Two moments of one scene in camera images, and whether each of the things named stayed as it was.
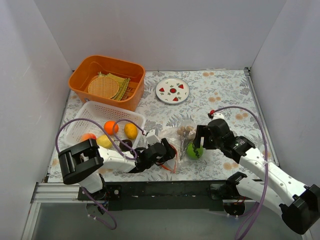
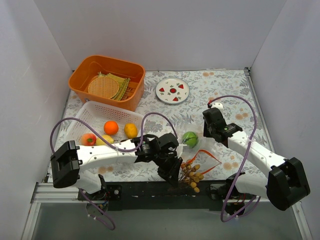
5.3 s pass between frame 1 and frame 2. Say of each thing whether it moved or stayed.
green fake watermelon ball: moved
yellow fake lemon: stayed
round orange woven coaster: stayed
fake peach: stayed
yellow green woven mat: stayed
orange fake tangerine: stayed
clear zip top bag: moved
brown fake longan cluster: moved
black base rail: stayed
